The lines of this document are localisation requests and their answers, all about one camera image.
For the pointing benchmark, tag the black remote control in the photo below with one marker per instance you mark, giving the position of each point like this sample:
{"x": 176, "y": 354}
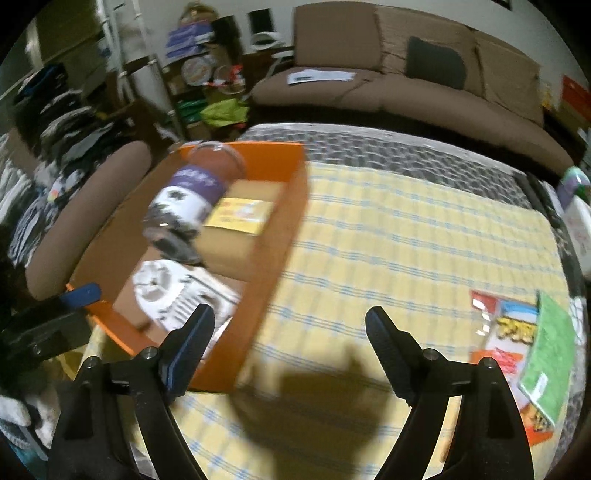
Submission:
{"x": 542, "y": 198}

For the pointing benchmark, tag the brown padded chair back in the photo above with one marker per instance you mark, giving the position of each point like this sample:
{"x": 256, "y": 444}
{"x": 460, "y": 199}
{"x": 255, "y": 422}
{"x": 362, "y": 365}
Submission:
{"x": 87, "y": 207}

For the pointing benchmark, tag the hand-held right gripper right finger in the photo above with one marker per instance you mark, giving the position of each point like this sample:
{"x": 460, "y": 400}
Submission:
{"x": 378, "y": 337}

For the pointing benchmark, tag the red cardboard box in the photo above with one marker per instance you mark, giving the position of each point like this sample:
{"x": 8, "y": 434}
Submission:
{"x": 577, "y": 97}

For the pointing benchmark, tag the yellow checked cloth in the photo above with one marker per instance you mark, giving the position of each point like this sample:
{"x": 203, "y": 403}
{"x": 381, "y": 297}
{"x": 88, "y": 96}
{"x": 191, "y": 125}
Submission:
{"x": 392, "y": 240}

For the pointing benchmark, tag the white plastic device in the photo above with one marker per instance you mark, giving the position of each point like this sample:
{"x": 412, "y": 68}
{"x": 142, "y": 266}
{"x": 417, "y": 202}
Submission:
{"x": 161, "y": 286}

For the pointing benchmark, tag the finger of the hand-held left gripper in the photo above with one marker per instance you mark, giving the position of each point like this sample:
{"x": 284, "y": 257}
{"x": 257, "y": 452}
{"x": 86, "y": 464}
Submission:
{"x": 85, "y": 295}

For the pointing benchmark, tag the white tissue box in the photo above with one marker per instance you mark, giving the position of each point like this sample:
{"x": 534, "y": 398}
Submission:
{"x": 581, "y": 230}

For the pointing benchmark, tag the green white round container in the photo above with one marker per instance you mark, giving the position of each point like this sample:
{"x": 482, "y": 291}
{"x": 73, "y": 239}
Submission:
{"x": 576, "y": 182}

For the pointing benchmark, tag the black cushion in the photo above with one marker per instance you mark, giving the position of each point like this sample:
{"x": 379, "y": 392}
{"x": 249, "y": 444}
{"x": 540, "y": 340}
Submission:
{"x": 436, "y": 62}

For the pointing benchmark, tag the bright green bag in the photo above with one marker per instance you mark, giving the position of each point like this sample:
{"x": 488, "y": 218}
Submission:
{"x": 224, "y": 113}

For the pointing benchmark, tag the yellow sponge with paper label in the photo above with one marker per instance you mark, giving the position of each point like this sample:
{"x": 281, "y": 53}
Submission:
{"x": 240, "y": 217}

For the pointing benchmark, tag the red orange snack packet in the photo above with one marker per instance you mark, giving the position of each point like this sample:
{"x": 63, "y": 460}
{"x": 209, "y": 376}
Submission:
{"x": 503, "y": 332}

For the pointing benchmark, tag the white paper sheet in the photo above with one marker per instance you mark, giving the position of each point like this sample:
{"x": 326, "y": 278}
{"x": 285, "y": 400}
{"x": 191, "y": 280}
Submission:
{"x": 321, "y": 76}

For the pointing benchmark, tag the orange cardboard box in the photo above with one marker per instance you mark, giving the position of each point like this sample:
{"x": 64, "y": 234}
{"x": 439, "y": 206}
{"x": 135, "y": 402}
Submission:
{"x": 277, "y": 240}

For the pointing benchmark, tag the cluttered storage shelf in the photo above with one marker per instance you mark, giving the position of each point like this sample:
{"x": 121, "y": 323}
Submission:
{"x": 198, "y": 55}

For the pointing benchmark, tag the brown sofa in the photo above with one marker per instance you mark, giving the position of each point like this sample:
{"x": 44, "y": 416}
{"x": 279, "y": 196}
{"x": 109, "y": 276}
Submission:
{"x": 415, "y": 97}

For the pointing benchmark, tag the white grey cloth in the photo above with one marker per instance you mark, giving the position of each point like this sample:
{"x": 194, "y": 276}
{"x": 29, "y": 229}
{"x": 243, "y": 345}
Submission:
{"x": 23, "y": 415}

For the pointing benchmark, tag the brown jar with purple label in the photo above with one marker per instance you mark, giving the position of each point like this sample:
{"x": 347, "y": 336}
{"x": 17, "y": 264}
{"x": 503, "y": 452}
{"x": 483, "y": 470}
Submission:
{"x": 194, "y": 184}

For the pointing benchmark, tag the rack of dark clothes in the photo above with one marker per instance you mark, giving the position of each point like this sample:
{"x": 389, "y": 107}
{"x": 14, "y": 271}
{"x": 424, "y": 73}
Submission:
{"x": 60, "y": 134}

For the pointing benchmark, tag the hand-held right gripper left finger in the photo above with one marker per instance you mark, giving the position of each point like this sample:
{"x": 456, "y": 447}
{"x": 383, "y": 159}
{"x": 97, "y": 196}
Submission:
{"x": 182, "y": 355}

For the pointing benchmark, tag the green scouring pad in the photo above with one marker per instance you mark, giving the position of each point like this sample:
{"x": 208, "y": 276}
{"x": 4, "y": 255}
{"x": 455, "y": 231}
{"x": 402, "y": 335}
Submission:
{"x": 549, "y": 350}

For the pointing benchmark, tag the white metal pole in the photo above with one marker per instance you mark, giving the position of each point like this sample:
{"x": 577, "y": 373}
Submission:
{"x": 122, "y": 60}

